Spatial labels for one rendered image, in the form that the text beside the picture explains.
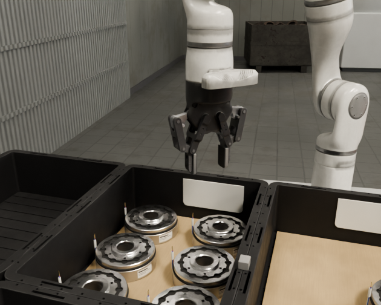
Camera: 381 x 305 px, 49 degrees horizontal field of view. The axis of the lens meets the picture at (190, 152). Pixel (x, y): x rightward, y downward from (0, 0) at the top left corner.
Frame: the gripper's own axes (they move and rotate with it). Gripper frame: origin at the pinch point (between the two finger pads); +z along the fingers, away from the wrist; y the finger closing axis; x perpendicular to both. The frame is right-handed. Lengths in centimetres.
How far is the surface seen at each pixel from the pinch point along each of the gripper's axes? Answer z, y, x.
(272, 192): 7.2, -11.9, 3.2
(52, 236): 7.2, 26.6, -0.4
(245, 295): 7.2, 8.5, 23.9
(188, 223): 17.2, -1.1, -9.2
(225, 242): 14.0, -1.2, 4.4
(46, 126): 76, -16, -285
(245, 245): 7.2, 2.5, 15.2
